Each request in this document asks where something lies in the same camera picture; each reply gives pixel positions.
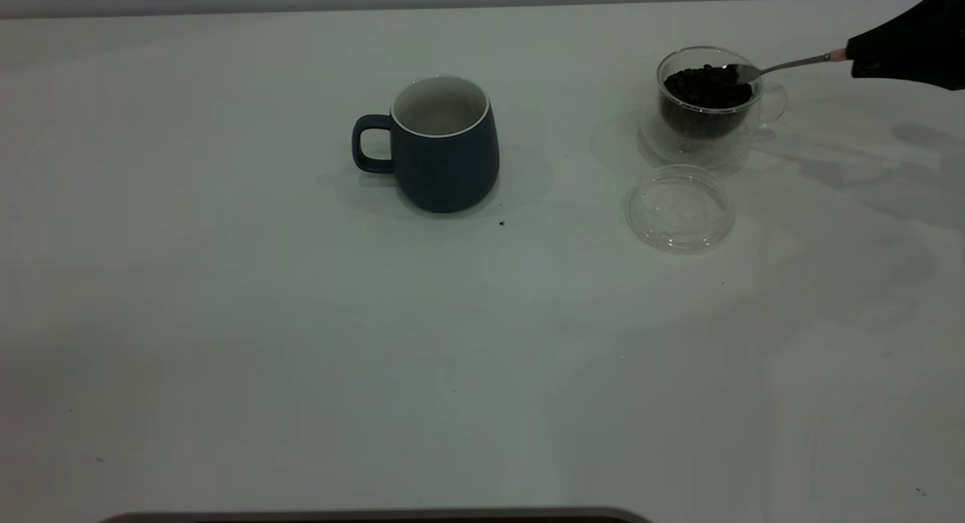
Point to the round clear glass lid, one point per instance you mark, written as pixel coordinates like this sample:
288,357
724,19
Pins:
678,221

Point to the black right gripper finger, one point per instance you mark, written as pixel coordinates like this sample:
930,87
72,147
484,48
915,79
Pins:
920,72
920,33

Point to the dark grey ceramic mug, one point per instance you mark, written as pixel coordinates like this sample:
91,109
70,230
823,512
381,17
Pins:
448,169

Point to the dark coffee beans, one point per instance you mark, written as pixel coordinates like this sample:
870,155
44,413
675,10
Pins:
705,101

